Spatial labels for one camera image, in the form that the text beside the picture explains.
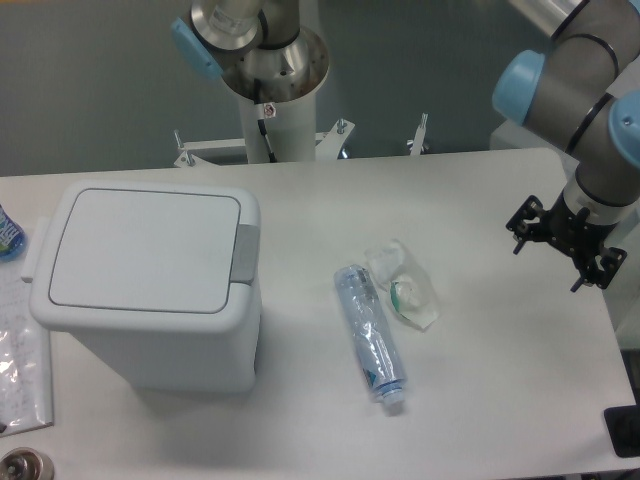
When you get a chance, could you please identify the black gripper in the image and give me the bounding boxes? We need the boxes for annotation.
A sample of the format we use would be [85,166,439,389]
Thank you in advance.
[505,195,627,292]

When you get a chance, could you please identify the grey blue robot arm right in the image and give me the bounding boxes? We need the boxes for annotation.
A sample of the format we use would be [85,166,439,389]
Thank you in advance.
[492,0,639,291]

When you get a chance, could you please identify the silver blue robot arm base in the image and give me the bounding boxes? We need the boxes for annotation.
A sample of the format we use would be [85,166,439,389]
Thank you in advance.
[170,1,330,104]

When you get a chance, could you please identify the white plastic trash can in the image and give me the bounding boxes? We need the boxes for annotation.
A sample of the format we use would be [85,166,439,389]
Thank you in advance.
[23,180,262,394]

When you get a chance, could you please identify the white trash can lid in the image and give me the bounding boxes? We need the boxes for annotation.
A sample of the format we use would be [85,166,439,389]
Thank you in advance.
[48,188,241,313]

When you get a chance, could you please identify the crumpled clear plastic wrapper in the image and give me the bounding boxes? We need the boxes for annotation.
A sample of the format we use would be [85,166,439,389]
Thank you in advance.
[364,239,441,331]

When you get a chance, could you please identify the black device at edge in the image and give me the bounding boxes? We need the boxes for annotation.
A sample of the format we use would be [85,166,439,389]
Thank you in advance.
[604,405,639,458]

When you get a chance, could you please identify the crushed clear plastic bottle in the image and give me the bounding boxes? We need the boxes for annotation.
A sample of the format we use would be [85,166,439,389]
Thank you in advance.
[334,264,406,413]

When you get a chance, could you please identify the grey lid push button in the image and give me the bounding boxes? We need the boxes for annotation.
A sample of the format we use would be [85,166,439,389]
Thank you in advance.
[230,224,260,285]

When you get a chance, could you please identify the paper notebook in plastic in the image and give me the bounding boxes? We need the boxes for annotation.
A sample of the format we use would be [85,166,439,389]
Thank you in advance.
[1,263,54,437]

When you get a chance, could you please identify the blue patterned bottle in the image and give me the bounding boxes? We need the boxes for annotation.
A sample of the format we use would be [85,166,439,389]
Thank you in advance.
[0,207,27,262]

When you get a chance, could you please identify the round metal object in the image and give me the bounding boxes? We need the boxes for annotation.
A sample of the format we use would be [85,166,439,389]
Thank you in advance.
[1,447,55,480]

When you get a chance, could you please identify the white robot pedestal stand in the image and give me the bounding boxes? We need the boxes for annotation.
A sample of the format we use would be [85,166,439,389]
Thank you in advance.
[172,94,431,169]

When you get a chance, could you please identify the black cable on pedestal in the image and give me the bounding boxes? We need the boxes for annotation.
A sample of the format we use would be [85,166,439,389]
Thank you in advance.
[252,77,279,164]

